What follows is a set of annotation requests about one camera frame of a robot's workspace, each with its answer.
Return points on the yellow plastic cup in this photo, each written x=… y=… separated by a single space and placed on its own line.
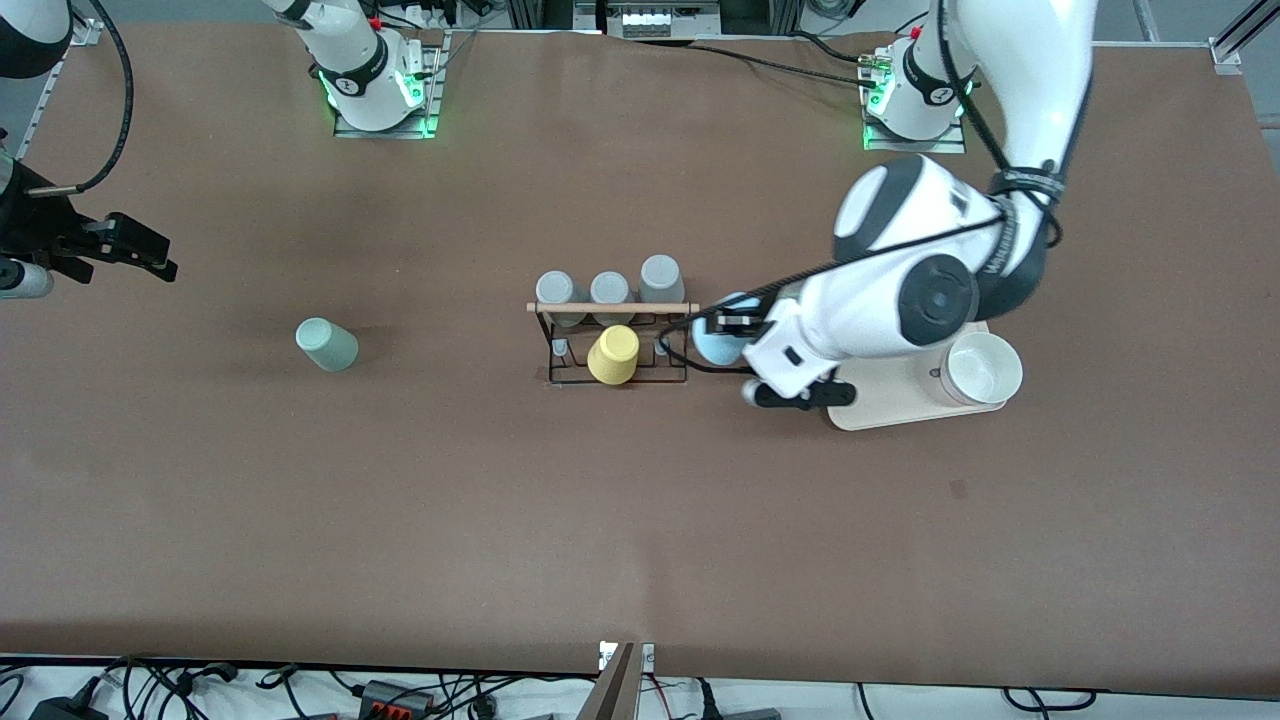
x=613 y=355

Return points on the aluminium corner bracket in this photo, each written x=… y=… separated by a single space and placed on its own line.
x=1228 y=52

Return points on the grey plastic cup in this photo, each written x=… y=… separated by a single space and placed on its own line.
x=555 y=288
x=661 y=278
x=610 y=288

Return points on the beige plastic tray Rabbit print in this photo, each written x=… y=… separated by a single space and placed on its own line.
x=890 y=405

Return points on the black connector box orange levers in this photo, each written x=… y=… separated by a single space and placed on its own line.
x=395 y=700

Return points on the pale green plastic cup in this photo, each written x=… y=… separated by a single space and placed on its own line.
x=328 y=346

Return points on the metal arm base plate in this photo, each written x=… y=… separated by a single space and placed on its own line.
x=915 y=147
x=385 y=133

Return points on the white bowl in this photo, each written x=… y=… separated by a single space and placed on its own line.
x=985 y=368

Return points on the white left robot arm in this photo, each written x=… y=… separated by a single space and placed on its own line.
x=870 y=300

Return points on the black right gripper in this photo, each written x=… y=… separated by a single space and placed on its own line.
x=30 y=228

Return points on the aluminium profile rail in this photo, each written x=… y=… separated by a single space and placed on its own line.
x=47 y=90

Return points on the black power adapter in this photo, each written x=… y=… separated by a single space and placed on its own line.
x=65 y=710

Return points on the white metal bracket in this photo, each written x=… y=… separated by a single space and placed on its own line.
x=647 y=656

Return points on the light blue plastic cup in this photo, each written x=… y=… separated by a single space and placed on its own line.
x=715 y=348

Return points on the wooden camera post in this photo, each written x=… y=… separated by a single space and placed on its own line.
x=612 y=695

